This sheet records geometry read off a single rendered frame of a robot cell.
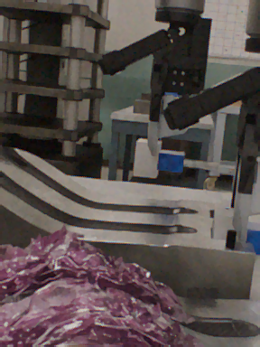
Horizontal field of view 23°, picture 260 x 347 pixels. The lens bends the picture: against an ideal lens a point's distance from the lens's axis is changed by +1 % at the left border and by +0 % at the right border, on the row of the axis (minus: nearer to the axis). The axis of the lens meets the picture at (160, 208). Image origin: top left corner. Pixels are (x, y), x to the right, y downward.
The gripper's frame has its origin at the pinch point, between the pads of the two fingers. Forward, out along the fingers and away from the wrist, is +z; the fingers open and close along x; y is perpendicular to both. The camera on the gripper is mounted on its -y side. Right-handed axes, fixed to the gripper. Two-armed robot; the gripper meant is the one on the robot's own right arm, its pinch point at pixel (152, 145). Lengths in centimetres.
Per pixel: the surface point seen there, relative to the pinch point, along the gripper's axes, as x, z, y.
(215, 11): 613, -87, 9
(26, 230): -36.0, 6.5, -9.5
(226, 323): -46.6, 9.9, 11.4
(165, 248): -36.0, 6.7, 5.1
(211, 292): -41.5, 8.9, 10.1
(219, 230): -31.6, 5.1, 10.7
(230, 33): 613, -65, 28
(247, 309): -43.1, 9.6, 13.5
